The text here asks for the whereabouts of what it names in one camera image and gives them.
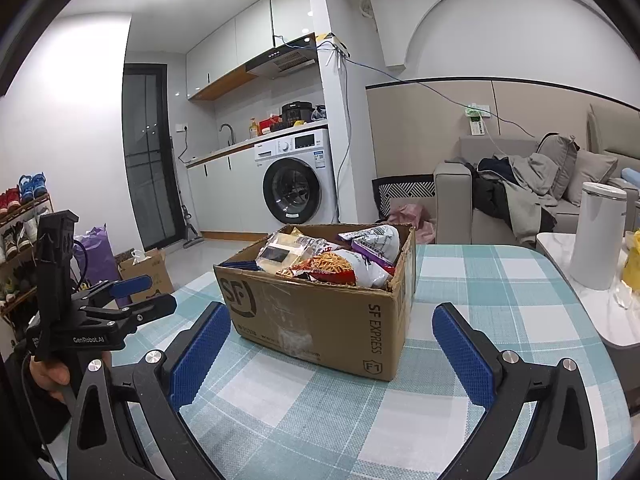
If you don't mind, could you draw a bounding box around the yellow plastic bag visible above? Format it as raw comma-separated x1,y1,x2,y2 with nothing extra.
620,230,640,286

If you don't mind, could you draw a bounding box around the purple snack bag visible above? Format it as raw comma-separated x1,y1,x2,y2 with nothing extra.
339,225,402,268

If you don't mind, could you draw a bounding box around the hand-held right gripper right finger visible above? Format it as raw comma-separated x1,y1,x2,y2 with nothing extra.
432,302,593,480

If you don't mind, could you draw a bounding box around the black pressure cooker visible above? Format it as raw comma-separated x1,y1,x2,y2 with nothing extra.
281,102,315,129

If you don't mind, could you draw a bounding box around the white router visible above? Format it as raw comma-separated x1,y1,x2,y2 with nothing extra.
315,32,351,58

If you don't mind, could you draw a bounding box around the grey sofa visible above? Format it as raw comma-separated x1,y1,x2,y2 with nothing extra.
432,105,640,246

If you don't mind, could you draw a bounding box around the blue sneaker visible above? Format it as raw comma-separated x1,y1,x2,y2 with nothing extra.
19,172,48,201

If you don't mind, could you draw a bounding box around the red noodle snack packet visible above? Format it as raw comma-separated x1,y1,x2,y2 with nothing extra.
276,251,358,286

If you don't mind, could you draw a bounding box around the range hood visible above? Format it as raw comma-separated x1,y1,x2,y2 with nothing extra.
245,32,319,80

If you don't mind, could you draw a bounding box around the dark glass door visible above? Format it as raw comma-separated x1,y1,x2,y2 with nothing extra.
122,62,182,251

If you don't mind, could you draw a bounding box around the white washing machine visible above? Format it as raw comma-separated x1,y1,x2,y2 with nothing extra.
254,128,336,226

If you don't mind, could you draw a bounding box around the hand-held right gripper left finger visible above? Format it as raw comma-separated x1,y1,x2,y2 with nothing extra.
66,301,233,480

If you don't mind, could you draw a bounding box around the white side table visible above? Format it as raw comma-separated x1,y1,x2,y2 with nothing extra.
536,231,640,351

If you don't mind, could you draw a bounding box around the person's left forearm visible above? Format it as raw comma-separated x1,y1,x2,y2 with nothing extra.
10,392,71,456

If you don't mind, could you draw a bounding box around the white trash bin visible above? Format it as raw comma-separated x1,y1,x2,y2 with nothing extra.
570,181,628,291

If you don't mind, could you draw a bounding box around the grey hooded jacket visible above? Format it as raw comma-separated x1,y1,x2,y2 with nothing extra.
507,152,561,246

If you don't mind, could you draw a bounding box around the teal checkered tablecloth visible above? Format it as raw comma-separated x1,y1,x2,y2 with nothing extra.
107,244,626,480

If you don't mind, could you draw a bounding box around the white upper cabinet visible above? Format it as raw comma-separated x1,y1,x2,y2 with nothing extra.
186,0,308,102

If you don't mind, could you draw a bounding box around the black patterned chair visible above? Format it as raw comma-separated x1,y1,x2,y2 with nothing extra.
371,174,437,223

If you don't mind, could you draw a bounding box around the purple plastic bag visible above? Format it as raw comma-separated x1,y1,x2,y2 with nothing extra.
74,226,132,306

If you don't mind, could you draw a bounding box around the printed cardboard floor box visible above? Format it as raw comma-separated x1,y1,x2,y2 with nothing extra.
116,248,175,296

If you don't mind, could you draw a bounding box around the thin wall cable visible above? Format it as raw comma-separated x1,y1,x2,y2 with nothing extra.
345,56,501,156

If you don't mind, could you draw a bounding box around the wooden shoe rack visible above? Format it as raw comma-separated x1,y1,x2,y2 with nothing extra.
0,192,56,318

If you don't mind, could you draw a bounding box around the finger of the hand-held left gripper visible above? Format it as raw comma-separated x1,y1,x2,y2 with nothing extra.
82,294,178,333
75,274,153,307

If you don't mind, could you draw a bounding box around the dark jacket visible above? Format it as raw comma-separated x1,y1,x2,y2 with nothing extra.
445,155,558,233

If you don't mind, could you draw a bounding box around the floor mop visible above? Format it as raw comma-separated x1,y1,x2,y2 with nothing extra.
170,135,203,249

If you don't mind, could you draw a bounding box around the person's left hand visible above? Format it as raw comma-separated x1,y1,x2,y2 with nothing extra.
28,359,72,402

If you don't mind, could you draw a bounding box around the pink cloth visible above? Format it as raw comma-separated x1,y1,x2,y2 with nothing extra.
387,203,436,246

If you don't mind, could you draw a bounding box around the grey pillow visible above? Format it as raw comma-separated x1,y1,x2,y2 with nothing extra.
537,132,581,201
562,149,620,206

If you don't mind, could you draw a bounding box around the white grey sneaker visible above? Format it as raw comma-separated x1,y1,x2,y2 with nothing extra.
0,220,37,261

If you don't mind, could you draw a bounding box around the white base cabinet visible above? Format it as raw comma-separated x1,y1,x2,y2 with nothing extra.
186,147,266,235

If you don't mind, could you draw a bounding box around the clear plastic snack packet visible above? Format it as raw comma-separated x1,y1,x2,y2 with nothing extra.
256,232,331,277

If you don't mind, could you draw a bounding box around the brown cardboard box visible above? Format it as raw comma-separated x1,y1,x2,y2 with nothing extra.
213,223,418,382

